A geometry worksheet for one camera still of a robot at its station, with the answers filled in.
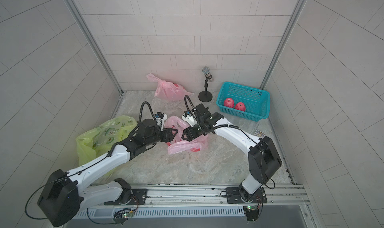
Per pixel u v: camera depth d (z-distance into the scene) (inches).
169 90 40.1
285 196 28.6
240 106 39.4
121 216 25.8
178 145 28.4
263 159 16.4
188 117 28.9
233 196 27.3
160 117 27.8
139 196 27.9
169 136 27.7
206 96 44.1
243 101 42.8
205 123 23.3
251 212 27.2
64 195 15.2
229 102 40.1
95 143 33.5
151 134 24.5
